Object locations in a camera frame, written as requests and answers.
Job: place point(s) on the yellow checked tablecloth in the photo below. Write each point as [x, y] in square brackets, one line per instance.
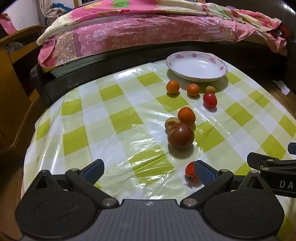
[115, 143]

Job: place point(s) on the red cloth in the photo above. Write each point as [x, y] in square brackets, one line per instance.
[284, 30]

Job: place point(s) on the white paper scrap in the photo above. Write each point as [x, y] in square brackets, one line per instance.
[283, 87]

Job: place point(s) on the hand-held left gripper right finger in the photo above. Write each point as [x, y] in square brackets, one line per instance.
[204, 172]

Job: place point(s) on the small orange tangerine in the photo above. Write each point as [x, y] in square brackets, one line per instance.
[186, 115]
[172, 87]
[193, 90]

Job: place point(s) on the pink floral blanket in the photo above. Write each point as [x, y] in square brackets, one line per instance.
[138, 30]

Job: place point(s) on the wooden chair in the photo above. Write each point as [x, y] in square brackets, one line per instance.
[13, 92]

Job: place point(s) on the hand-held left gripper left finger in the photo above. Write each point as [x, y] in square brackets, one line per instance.
[96, 169]

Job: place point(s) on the white floral rim plate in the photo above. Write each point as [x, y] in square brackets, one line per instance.
[196, 67]

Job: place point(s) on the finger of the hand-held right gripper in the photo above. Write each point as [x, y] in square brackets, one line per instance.
[292, 148]
[259, 161]

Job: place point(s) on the red tomato with calyx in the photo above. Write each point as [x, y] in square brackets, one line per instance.
[190, 171]

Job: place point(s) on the grey hanging cloth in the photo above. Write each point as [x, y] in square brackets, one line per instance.
[49, 10]

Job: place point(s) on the small brown round fruit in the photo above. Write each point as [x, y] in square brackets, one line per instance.
[171, 121]

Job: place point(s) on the small tan lychee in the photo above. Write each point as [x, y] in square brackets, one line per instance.
[210, 89]

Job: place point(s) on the black bed frame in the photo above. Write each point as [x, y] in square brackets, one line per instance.
[69, 85]

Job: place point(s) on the large dark red tomato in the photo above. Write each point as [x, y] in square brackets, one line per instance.
[180, 135]

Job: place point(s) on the red cherry tomato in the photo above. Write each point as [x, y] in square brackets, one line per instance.
[210, 100]

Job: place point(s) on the grey striped mattress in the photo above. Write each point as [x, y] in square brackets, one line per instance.
[76, 66]

